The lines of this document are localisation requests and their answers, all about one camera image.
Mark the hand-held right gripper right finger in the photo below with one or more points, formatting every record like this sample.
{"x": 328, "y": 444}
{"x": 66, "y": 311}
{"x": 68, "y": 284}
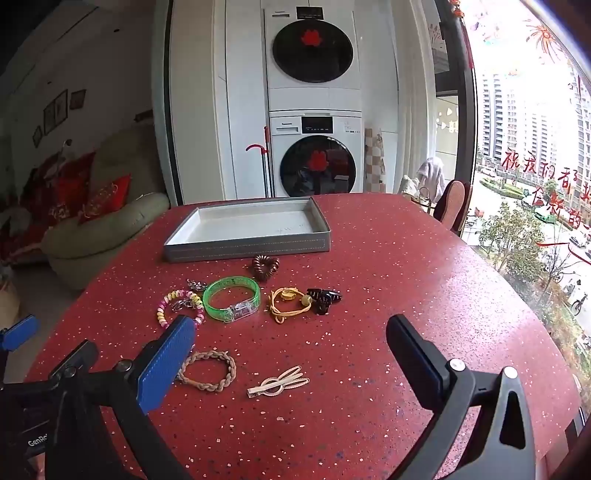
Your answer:
{"x": 413, "y": 355}

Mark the white washing machine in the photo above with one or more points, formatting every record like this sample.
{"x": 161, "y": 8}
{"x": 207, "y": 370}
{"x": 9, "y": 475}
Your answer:
{"x": 316, "y": 159}

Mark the small dark picture frame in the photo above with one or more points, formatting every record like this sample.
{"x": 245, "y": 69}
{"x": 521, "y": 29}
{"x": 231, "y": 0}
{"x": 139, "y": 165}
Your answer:
{"x": 77, "y": 98}
{"x": 37, "y": 136}

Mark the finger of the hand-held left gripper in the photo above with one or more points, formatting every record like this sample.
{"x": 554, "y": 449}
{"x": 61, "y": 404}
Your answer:
{"x": 76, "y": 355}
{"x": 19, "y": 331}

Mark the black claw hair clip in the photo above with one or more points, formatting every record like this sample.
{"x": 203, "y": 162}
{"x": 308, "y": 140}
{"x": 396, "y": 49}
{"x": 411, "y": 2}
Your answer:
{"x": 323, "y": 297}

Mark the orange padded chair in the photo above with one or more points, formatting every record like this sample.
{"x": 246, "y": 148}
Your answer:
{"x": 455, "y": 203}

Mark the white tall cabinet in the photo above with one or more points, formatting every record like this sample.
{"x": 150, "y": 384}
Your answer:
{"x": 207, "y": 101}

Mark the silver rhinestone hair clip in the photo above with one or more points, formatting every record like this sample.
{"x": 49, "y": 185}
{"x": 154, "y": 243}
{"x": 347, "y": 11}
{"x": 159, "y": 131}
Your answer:
{"x": 196, "y": 285}

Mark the red firework window decal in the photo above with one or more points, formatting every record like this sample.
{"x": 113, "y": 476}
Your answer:
{"x": 542, "y": 37}

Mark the grey shallow tray box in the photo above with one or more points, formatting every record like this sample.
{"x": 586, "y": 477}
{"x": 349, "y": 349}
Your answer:
{"x": 251, "y": 221}

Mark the red embroidered cushion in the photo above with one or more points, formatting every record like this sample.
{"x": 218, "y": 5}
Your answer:
{"x": 106, "y": 198}

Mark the checkered hanging cloth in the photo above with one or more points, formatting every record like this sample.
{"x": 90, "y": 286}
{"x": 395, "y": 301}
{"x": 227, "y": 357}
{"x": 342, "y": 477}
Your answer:
{"x": 375, "y": 161}

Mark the gold metal rack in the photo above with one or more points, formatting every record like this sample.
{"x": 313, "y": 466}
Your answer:
{"x": 418, "y": 196}

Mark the beige bunny ear hair clip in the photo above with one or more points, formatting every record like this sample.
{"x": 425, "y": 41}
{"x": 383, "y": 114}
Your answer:
{"x": 272, "y": 385}

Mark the red calligraphy window decal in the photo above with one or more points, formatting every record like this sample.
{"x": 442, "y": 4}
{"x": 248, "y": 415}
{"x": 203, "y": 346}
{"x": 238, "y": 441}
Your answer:
{"x": 535, "y": 184}

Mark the white towel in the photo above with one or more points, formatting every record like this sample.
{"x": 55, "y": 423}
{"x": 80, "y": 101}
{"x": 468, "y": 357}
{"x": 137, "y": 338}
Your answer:
{"x": 434, "y": 175}

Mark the beige sofa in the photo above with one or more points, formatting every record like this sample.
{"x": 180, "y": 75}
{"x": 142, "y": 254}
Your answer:
{"x": 115, "y": 217}

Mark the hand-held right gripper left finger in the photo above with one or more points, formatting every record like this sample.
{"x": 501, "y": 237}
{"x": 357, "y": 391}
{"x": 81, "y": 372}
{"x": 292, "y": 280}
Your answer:
{"x": 166, "y": 364}

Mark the tall dark picture frame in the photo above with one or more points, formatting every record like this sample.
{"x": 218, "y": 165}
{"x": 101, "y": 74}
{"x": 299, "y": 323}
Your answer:
{"x": 61, "y": 108}

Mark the white tumble dryer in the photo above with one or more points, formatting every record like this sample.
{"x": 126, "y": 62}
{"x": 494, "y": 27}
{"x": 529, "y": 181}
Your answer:
{"x": 314, "y": 46}

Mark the red patterned blanket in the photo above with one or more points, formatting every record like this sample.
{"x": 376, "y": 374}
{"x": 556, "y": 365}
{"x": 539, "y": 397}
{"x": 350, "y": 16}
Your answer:
{"x": 60, "y": 194}

